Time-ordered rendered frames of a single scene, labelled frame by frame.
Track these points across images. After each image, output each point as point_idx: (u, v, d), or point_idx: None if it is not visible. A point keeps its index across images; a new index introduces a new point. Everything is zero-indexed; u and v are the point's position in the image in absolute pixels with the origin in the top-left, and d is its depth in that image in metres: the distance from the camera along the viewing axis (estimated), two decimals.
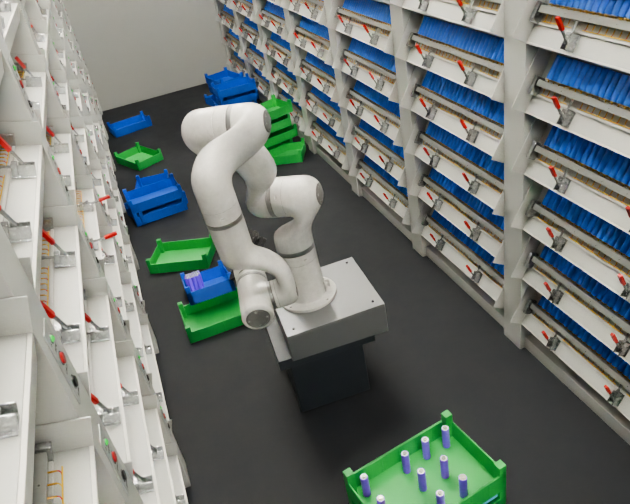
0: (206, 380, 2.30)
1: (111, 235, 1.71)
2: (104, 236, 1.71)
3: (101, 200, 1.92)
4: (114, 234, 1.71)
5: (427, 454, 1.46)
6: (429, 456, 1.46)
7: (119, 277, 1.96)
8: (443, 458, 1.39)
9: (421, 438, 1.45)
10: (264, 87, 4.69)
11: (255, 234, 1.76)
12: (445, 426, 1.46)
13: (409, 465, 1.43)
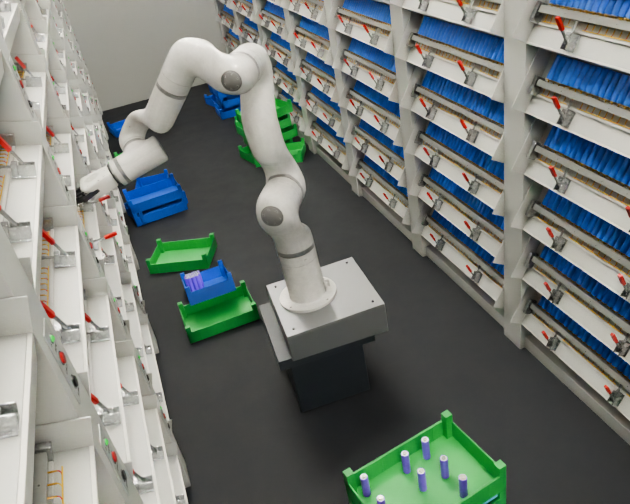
0: (206, 380, 2.30)
1: (111, 235, 1.71)
2: (104, 236, 1.71)
3: (101, 200, 1.92)
4: (114, 234, 1.71)
5: (427, 454, 1.46)
6: (429, 456, 1.46)
7: (119, 277, 1.96)
8: (443, 458, 1.39)
9: (421, 438, 1.45)
10: None
11: None
12: None
13: (409, 465, 1.43)
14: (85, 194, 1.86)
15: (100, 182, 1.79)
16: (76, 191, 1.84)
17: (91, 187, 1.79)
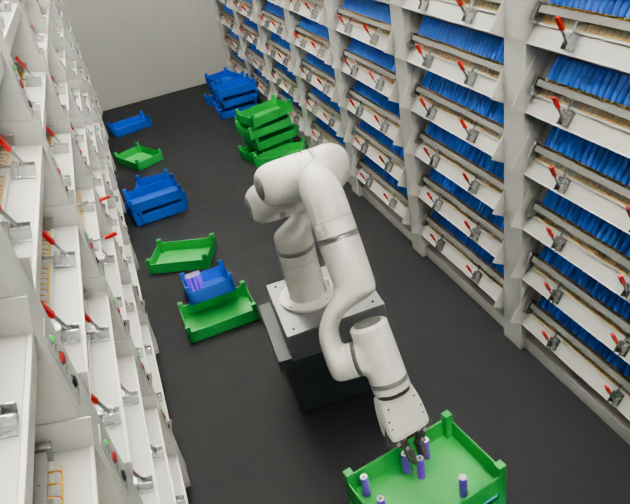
0: (206, 380, 2.30)
1: (111, 235, 1.71)
2: (104, 236, 1.71)
3: (101, 200, 1.92)
4: (114, 234, 1.71)
5: (427, 454, 1.46)
6: (429, 456, 1.46)
7: (119, 277, 1.96)
8: None
9: None
10: (264, 87, 4.69)
11: (407, 454, 1.34)
12: None
13: (409, 465, 1.43)
14: (421, 431, 1.34)
15: (376, 414, 1.34)
16: (415, 435, 1.36)
17: (380, 426, 1.34)
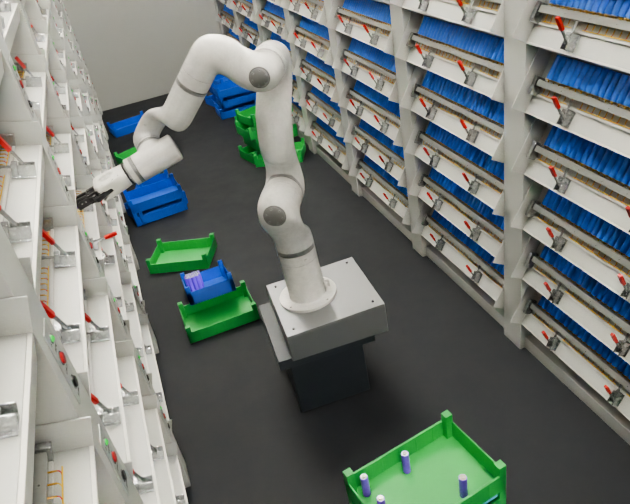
0: (206, 380, 2.30)
1: (111, 235, 1.71)
2: (104, 236, 1.71)
3: (101, 200, 1.92)
4: (114, 234, 1.71)
5: None
6: None
7: (119, 277, 1.96)
8: None
9: None
10: None
11: (86, 203, 1.78)
12: None
13: (409, 465, 1.43)
14: (98, 193, 1.83)
15: (114, 181, 1.75)
16: (89, 191, 1.81)
17: (105, 186, 1.75)
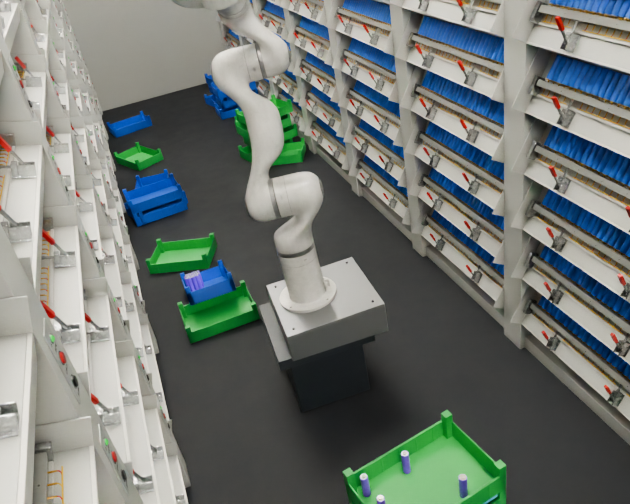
0: (206, 380, 2.30)
1: None
2: None
3: (77, 195, 1.89)
4: None
5: None
6: None
7: (119, 277, 1.96)
8: None
9: None
10: (264, 87, 4.69)
11: None
12: None
13: (409, 465, 1.43)
14: None
15: None
16: None
17: None
